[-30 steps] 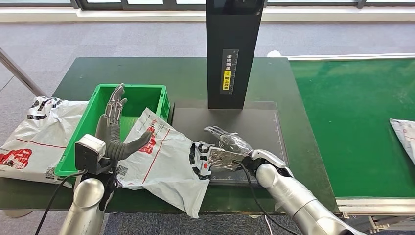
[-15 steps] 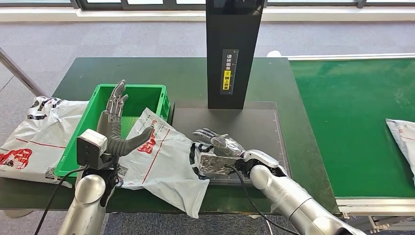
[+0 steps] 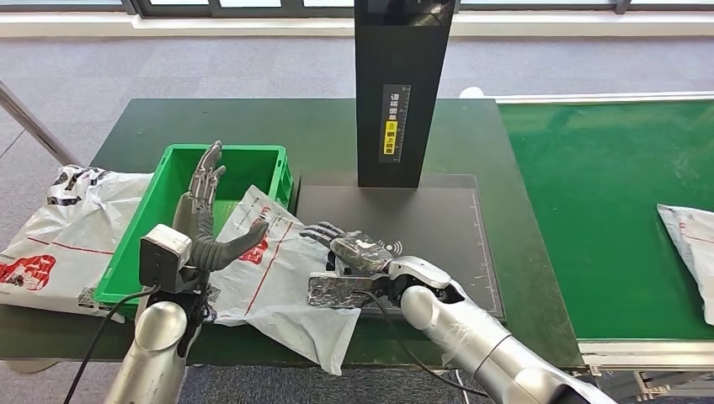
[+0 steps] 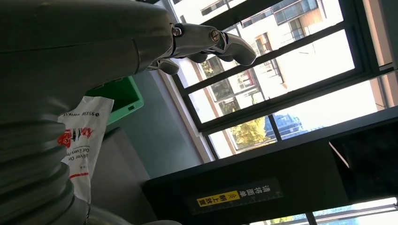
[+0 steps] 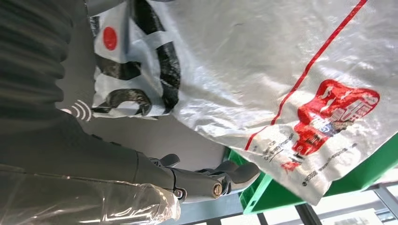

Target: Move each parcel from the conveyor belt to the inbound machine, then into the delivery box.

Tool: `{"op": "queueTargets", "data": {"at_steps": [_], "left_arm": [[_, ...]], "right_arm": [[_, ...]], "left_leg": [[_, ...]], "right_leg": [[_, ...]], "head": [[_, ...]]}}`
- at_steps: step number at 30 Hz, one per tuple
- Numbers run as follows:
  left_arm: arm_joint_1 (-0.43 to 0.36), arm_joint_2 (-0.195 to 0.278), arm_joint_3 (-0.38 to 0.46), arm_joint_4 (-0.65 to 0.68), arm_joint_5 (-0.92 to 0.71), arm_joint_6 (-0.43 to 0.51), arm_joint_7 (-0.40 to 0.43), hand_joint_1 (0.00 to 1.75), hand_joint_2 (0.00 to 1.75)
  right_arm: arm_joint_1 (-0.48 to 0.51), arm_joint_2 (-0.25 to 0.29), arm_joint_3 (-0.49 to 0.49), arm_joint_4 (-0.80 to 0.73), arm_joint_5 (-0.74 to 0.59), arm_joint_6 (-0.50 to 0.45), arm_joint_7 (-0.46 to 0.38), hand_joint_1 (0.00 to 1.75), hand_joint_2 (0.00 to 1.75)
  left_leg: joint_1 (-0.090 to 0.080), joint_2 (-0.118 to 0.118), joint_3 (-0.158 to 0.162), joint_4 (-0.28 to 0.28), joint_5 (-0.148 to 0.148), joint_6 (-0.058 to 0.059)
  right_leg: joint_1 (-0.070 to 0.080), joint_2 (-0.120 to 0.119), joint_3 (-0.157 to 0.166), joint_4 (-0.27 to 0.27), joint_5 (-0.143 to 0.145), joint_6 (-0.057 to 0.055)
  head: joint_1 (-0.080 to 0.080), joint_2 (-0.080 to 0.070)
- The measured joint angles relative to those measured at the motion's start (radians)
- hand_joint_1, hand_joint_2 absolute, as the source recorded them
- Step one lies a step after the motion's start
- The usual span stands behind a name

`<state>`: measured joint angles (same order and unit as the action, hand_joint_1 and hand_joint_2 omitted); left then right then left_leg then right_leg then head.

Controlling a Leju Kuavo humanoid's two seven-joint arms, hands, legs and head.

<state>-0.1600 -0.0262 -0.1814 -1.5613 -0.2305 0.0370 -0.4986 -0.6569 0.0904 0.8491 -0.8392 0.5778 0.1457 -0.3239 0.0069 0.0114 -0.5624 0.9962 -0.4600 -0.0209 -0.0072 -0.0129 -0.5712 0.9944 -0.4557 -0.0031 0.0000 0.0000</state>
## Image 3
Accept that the pale round floor foot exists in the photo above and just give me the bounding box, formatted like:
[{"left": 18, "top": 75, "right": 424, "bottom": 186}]
[{"left": 3, "top": 359, "right": 60, "bottom": 375}]

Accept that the grey metal pole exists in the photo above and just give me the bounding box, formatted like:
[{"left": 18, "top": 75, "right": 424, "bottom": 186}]
[{"left": 0, "top": 80, "right": 79, "bottom": 167}]

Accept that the green conveyor belt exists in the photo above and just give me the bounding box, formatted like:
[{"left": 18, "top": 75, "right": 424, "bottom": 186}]
[{"left": 498, "top": 100, "right": 714, "bottom": 341}]

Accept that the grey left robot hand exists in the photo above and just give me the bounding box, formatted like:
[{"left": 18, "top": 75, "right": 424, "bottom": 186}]
[{"left": 173, "top": 140, "right": 270, "bottom": 274}]

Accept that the white rounded end cap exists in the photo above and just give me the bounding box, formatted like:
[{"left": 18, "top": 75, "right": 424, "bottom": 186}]
[{"left": 458, "top": 86, "right": 500, "bottom": 100}]

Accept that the white parcel bag red print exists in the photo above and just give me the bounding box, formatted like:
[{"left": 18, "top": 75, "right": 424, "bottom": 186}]
[{"left": 0, "top": 164, "right": 154, "bottom": 319}]

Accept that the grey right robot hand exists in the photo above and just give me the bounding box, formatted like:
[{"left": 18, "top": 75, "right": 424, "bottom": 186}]
[{"left": 299, "top": 221, "right": 394, "bottom": 275}]

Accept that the aluminium conveyor frame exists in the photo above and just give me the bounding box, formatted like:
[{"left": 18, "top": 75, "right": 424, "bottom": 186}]
[{"left": 493, "top": 90, "right": 714, "bottom": 404}]

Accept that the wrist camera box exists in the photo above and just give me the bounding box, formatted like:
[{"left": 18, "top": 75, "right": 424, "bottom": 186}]
[
  {"left": 306, "top": 272, "right": 386, "bottom": 310},
  {"left": 138, "top": 224, "right": 194, "bottom": 295}
]

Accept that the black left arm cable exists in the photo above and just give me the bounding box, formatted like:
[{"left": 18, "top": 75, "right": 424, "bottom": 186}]
[{"left": 62, "top": 284, "right": 163, "bottom": 404}]

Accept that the white window sill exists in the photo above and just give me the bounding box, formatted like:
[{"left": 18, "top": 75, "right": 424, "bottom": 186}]
[{"left": 0, "top": 11, "right": 714, "bottom": 39}]

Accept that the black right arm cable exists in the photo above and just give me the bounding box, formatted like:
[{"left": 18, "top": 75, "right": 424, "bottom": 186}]
[{"left": 356, "top": 290, "right": 475, "bottom": 400}]

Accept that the white parcel bag black logo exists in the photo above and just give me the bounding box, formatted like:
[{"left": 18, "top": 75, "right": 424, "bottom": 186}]
[
  {"left": 657, "top": 203, "right": 714, "bottom": 327},
  {"left": 209, "top": 185, "right": 363, "bottom": 376}
]

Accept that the white floor cable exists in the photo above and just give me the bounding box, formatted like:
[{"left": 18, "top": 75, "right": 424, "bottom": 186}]
[{"left": 454, "top": 369, "right": 472, "bottom": 404}]

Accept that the dark green table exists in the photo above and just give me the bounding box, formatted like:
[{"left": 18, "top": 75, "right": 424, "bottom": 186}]
[{"left": 0, "top": 98, "right": 586, "bottom": 370}]

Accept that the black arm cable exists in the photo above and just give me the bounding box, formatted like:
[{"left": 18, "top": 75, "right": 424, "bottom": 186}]
[
  {"left": 356, "top": 290, "right": 475, "bottom": 400},
  {"left": 62, "top": 284, "right": 163, "bottom": 404}
]

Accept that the black inbound scanner machine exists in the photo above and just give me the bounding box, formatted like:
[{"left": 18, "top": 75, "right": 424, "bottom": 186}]
[{"left": 294, "top": 0, "right": 506, "bottom": 322}]

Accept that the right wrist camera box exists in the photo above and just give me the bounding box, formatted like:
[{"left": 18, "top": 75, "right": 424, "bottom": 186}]
[{"left": 306, "top": 272, "right": 386, "bottom": 310}]

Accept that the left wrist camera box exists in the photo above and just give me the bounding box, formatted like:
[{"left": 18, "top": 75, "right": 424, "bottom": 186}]
[{"left": 138, "top": 224, "right": 194, "bottom": 295}]

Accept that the dark window frame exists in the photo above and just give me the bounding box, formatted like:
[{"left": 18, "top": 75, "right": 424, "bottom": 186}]
[{"left": 0, "top": 0, "right": 714, "bottom": 18}]

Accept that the green plastic crate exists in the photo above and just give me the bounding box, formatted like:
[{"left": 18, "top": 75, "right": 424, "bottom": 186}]
[{"left": 93, "top": 143, "right": 295, "bottom": 322}]

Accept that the ruler label sticker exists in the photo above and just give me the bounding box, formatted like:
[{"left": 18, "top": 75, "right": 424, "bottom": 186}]
[{"left": 379, "top": 83, "right": 413, "bottom": 164}]

